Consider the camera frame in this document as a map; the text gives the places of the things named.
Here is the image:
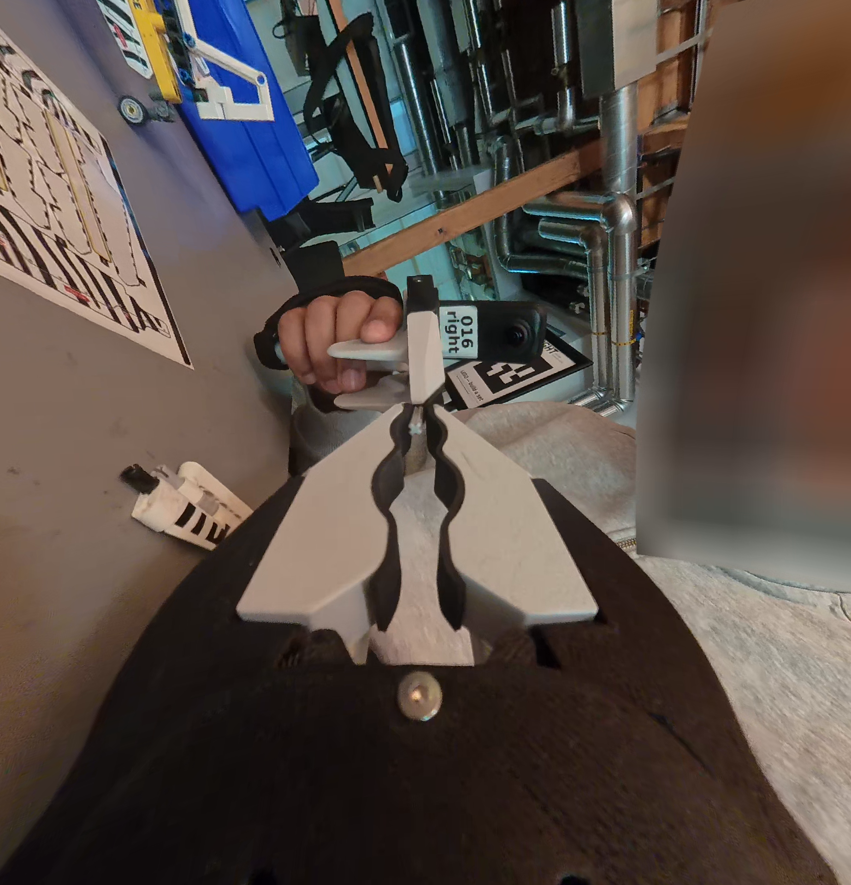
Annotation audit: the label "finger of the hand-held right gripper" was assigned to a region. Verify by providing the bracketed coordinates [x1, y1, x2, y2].
[405, 310, 446, 407]

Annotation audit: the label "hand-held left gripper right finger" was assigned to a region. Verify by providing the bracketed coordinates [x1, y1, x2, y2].
[429, 404, 599, 663]

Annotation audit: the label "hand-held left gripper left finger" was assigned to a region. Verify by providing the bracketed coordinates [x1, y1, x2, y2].
[236, 404, 407, 665]

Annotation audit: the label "white striped lego assembly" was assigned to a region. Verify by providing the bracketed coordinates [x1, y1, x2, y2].
[119, 461, 255, 552]

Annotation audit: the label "lego sticker sheet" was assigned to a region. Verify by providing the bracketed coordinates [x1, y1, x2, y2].
[0, 10, 195, 369]

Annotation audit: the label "yellow white lego vehicle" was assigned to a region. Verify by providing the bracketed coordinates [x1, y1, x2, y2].
[97, 0, 276, 127]

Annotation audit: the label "person's right hand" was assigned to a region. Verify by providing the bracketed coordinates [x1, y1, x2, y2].
[280, 292, 403, 396]

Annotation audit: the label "wooden ceiling beam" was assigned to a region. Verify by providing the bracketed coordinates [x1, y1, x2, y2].
[343, 135, 675, 277]

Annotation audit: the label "black office chair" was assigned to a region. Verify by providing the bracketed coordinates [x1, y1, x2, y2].
[280, 0, 409, 243]

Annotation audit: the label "blue plastic bin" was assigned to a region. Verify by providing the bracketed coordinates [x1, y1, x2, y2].
[168, 0, 321, 215]

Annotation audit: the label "person's grey sweater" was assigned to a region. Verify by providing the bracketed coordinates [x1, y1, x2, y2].
[290, 401, 851, 885]

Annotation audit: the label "silver duct pipes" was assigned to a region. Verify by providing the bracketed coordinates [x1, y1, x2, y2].
[391, 0, 648, 416]

